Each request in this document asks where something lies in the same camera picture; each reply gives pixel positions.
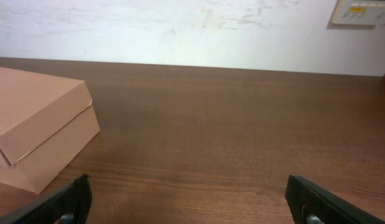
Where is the cardboard box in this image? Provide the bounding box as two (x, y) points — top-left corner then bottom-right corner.
(0, 67), (100, 194)

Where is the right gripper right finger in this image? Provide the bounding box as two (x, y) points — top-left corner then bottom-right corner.
(285, 175), (385, 224)

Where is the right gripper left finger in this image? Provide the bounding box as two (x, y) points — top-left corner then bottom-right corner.
(0, 174), (92, 224)

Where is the wall control panel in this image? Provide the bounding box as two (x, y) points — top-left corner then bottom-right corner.
(331, 0), (385, 26)

